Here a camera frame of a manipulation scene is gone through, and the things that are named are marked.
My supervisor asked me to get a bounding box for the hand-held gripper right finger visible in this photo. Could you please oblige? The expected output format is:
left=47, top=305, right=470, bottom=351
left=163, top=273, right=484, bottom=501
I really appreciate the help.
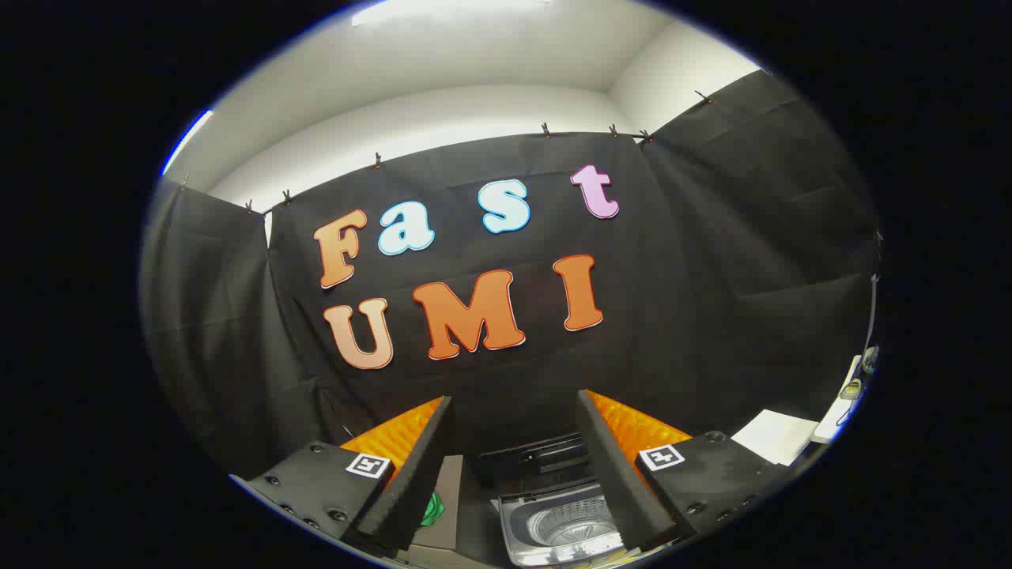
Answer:
left=576, top=389, right=792, bottom=552

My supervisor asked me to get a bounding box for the white power strip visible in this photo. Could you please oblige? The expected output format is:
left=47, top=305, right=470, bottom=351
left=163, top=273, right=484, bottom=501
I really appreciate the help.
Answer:
left=812, top=354, right=867, bottom=444

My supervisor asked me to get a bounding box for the grey flat board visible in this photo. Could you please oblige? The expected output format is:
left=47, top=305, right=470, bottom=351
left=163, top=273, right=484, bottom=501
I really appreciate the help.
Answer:
left=410, top=454, right=469, bottom=556

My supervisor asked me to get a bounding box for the black backdrop cloth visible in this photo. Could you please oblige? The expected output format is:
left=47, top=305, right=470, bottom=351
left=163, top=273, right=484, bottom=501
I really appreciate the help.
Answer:
left=141, top=70, right=882, bottom=491

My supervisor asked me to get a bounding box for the grey washing machine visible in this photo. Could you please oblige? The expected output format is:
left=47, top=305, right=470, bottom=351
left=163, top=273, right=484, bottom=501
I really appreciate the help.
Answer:
left=497, top=473, right=627, bottom=567

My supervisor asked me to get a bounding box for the thin grey cable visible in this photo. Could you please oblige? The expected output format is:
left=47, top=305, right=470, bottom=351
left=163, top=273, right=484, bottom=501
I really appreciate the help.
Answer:
left=863, top=273, right=881, bottom=374

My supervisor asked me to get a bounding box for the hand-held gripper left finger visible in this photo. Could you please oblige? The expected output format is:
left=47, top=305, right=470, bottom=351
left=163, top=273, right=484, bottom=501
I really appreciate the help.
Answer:
left=229, top=395, right=458, bottom=552

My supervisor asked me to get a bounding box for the white paper sheet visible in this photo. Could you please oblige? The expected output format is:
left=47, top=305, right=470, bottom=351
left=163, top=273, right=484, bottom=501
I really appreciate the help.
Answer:
left=731, top=409, right=820, bottom=468

